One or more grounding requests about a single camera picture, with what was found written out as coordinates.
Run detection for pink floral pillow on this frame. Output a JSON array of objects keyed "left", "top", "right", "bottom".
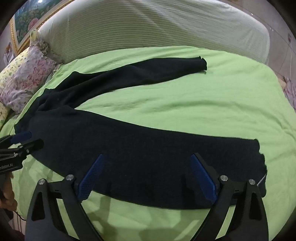
[{"left": 0, "top": 39, "right": 59, "bottom": 114}]

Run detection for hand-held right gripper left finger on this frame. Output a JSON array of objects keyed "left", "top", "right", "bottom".
[{"left": 25, "top": 153, "right": 107, "bottom": 241}]

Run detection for floral quilt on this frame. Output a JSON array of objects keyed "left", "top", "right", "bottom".
[{"left": 280, "top": 76, "right": 296, "bottom": 110}]

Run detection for black cable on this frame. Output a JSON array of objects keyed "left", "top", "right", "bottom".
[{"left": 9, "top": 204, "right": 26, "bottom": 222}]

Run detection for green bed sheet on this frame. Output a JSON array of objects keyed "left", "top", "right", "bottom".
[{"left": 0, "top": 46, "right": 296, "bottom": 241}]

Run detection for gold framed painting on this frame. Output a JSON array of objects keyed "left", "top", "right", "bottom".
[{"left": 10, "top": 0, "right": 75, "bottom": 53}]

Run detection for black pants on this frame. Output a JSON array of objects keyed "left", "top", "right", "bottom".
[{"left": 14, "top": 56, "right": 268, "bottom": 209}]

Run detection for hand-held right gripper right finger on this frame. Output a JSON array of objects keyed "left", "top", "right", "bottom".
[{"left": 190, "top": 152, "right": 270, "bottom": 241}]

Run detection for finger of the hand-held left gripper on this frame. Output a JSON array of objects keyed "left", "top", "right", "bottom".
[
  {"left": 0, "top": 131, "right": 32, "bottom": 149},
  {"left": 0, "top": 138, "right": 44, "bottom": 161}
]

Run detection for person's left hand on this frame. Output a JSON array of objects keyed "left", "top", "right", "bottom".
[{"left": 0, "top": 173, "right": 17, "bottom": 209}]

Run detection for yellow floral pillow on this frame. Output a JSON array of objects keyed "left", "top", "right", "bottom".
[{"left": 0, "top": 30, "right": 39, "bottom": 124}]

